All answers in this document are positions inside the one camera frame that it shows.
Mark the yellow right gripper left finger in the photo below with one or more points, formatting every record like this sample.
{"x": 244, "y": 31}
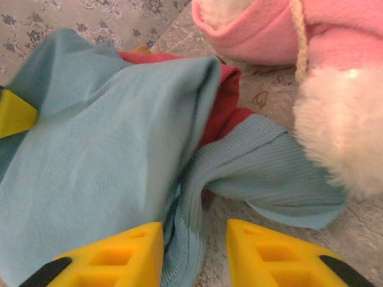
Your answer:
{"x": 113, "y": 263}

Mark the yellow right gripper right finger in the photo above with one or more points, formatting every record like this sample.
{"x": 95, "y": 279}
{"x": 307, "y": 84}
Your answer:
{"x": 275, "y": 263}

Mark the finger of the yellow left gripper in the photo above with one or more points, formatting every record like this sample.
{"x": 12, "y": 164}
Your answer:
{"x": 15, "y": 115}

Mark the blue tank top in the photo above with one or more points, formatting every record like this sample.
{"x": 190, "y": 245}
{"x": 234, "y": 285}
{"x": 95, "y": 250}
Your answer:
{"x": 104, "y": 134}

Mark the red tank top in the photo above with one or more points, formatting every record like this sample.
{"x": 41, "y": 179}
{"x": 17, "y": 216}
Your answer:
{"x": 221, "y": 119}

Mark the white teddy bear pink hoodie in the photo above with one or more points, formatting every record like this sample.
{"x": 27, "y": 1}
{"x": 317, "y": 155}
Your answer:
{"x": 329, "y": 119}

